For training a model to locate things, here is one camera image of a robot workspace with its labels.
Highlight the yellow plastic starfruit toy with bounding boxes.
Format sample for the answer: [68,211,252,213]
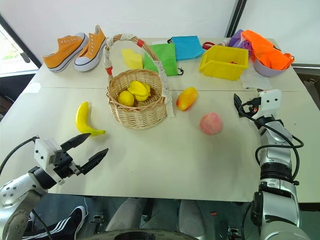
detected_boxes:
[127,80,152,102]

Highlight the white paper sheet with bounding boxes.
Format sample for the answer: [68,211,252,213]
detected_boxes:
[240,66,273,90]

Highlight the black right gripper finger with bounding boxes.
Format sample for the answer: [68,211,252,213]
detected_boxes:
[233,93,245,118]

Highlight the pink peach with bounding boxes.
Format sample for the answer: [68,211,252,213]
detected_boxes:
[199,111,224,136]

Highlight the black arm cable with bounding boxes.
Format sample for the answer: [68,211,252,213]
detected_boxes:
[239,102,305,176]
[0,136,39,176]

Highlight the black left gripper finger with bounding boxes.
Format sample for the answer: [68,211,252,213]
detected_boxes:
[79,148,110,176]
[60,132,92,152]

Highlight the wicker basket with handle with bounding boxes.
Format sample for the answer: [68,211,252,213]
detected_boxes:
[102,33,177,131]

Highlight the grey robot leg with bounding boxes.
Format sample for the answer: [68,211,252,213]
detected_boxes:
[178,199,208,239]
[103,197,149,232]

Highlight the yellow banana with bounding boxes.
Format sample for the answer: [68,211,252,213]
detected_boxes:
[75,100,107,137]

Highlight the black sneaker white stripes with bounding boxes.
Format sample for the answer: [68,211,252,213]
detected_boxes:
[23,205,89,240]

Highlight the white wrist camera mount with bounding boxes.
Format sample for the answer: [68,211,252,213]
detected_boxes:
[251,89,282,119]
[33,136,64,186]

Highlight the orange cloth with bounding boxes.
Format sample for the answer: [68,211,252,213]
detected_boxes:
[240,29,296,71]

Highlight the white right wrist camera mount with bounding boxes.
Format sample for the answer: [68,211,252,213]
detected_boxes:
[251,89,282,119]

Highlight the lavender bowl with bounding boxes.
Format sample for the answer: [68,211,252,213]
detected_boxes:
[253,58,292,77]

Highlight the yellow plastic bin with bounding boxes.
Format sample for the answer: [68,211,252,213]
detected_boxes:
[198,44,250,82]

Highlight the purple bag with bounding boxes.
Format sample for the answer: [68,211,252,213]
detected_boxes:
[228,28,252,50]

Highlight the orange yellow mango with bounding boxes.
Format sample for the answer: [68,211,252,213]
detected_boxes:
[175,86,199,112]

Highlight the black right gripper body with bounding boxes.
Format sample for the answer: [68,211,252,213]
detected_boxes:
[240,96,262,118]

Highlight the blue bag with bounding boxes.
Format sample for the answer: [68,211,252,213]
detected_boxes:
[166,35,207,62]

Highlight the yellow lemon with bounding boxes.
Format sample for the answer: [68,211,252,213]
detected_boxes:
[117,90,136,107]

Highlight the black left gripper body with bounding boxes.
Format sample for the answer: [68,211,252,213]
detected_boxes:
[52,148,84,180]

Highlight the orange canvas sneaker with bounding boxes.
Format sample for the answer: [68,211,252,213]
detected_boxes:
[73,24,108,73]
[41,32,90,74]

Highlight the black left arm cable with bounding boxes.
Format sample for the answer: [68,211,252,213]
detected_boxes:
[0,136,39,176]

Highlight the green drawstring bag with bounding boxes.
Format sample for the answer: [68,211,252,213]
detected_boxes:
[143,42,185,77]

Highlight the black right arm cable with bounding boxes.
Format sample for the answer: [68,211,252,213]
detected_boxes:
[239,102,305,176]

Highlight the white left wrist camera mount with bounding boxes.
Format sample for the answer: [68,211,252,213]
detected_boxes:
[33,136,64,186]

